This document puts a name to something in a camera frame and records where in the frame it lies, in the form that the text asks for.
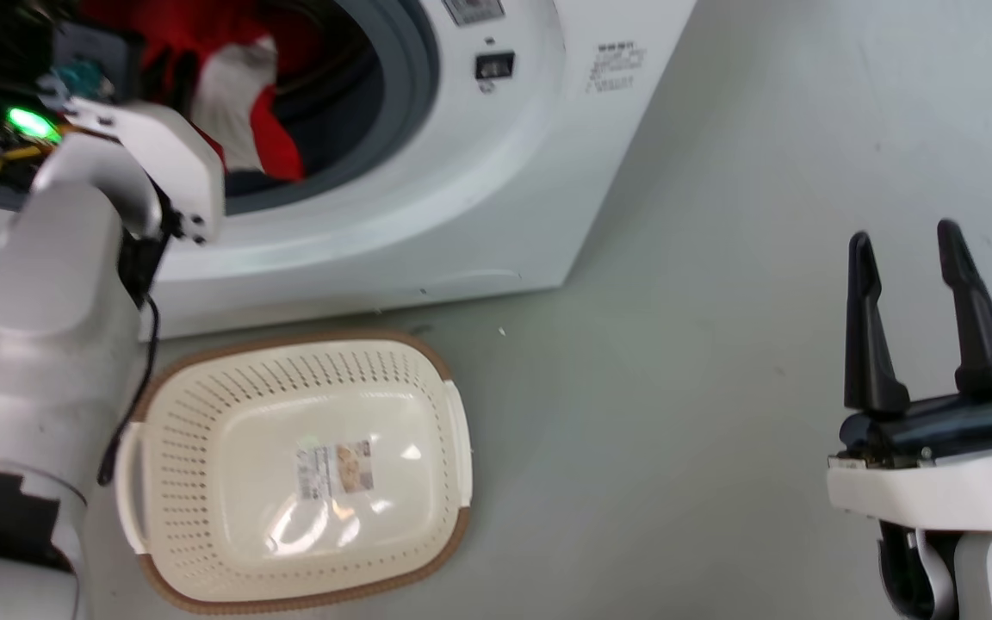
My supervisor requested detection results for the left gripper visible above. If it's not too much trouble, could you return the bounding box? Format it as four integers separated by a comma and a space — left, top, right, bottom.
0, 73, 226, 245

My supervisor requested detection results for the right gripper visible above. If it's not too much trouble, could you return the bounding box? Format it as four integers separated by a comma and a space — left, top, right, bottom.
826, 219, 992, 532

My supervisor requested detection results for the white front-load washing machine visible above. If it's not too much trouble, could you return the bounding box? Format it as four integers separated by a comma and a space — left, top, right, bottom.
0, 0, 699, 342

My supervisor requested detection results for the paper label sticker in basket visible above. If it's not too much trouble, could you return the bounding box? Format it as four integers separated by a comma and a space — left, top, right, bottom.
295, 440, 375, 501

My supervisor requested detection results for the cream perforated laundry basket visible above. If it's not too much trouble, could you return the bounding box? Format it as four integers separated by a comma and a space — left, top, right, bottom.
114, 330, 474, 615

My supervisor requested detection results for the white garment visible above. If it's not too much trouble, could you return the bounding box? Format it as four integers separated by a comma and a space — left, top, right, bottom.
189, 35, 281, 174

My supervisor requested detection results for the red garment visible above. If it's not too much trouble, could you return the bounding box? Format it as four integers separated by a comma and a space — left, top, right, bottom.
81, 0, 307, 183

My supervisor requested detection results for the grey rubber door gasket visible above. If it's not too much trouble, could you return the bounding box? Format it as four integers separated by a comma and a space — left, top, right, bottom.
222, 0, 442, 217

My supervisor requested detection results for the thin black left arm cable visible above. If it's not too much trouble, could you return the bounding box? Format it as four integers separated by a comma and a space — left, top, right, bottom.
97, 293, 160, 488

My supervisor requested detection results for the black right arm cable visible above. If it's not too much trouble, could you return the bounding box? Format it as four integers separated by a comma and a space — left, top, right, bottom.
877, 520, 933, 620

